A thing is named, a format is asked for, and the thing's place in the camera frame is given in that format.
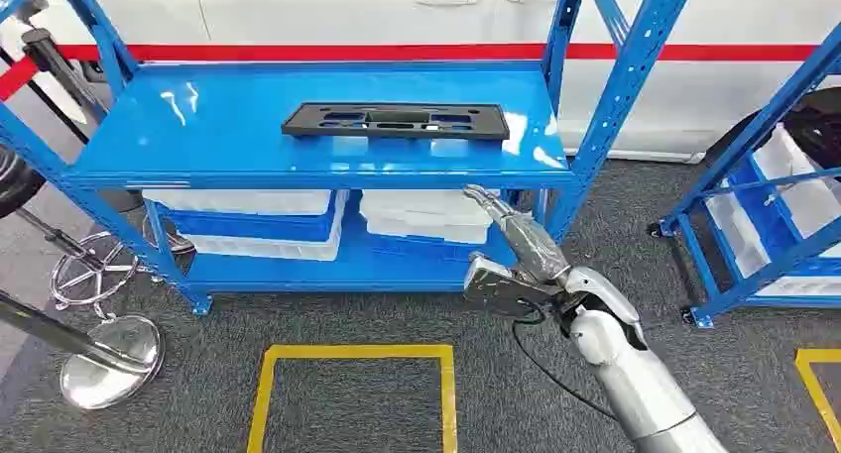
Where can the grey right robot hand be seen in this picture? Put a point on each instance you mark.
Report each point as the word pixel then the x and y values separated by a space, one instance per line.
pixel 533 245

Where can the black plastic slotted panel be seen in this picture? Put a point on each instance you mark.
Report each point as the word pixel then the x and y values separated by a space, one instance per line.
pixel 394 131

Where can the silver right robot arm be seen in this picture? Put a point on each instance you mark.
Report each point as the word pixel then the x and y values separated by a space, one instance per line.
pixel 634 378

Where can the white plastic bin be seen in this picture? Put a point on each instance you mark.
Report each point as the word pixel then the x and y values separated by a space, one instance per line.
pixel 427 219
pixel 243 202
pixel 798 190
pixel 263 249
pixel 736 233
pixel 805 286

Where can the blue plastic bin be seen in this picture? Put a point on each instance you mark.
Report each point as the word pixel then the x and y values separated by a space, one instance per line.
pixel 256 227
pixel 420 248

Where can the blue wheeled shelf rack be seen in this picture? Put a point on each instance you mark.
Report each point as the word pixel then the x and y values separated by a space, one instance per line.
pixel 755 141

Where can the red barrier belt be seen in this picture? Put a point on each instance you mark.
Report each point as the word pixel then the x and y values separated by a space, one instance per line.
pixel 368 52
pixel 14 77

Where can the white car body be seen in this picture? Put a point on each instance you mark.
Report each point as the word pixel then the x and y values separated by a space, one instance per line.
pixel 368 16

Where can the black car tyre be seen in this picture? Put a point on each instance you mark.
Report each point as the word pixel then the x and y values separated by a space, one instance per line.
pixel 818 125

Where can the blue metal shelf rack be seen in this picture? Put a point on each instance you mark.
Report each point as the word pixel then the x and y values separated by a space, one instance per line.
pixel 223 135

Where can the chrome stanchion base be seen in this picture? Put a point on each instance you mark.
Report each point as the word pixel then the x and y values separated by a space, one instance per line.
pixel 125 378

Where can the chrome stool base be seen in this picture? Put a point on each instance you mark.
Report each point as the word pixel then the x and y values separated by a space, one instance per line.
pixel 98 269

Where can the black stool seat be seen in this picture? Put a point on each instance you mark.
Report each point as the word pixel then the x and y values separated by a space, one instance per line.
pixel 16 181

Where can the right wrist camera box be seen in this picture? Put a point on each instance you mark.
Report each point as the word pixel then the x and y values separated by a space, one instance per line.
pixel 499 291

